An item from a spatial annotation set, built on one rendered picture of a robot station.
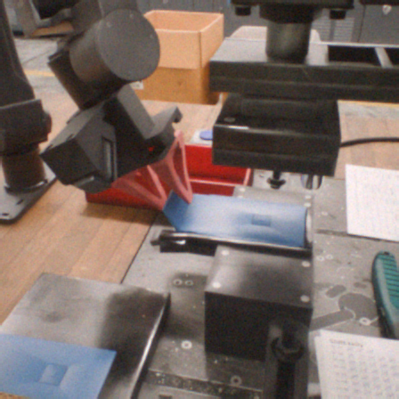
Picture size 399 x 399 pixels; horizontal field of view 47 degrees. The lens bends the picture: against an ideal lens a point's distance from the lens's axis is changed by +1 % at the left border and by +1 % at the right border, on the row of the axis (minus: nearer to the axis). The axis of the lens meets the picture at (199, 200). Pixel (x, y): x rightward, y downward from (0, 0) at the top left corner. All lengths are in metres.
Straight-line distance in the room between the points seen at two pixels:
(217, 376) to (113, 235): 0.27
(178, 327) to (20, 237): 0.28
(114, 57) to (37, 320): 0.29
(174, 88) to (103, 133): 2.41
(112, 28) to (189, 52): 2.34
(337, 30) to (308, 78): 4.57
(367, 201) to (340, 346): 0.35
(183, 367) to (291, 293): 0.13
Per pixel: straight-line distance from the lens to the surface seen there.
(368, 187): 0.79
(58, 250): 0.64
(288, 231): 0.50
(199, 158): 0.76
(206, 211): 0.52
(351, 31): 4.95
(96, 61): 0.39
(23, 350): 0.49
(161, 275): 0.58
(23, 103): 0.69
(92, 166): 0.39
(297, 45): 0.40
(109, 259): 0.61
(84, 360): 0.47
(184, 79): 2.79
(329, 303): 0.56
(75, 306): 0.52
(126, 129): 0.45
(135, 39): 0.39
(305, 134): 0.36
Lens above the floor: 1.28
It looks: 32 degrees down
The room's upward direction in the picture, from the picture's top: straight up
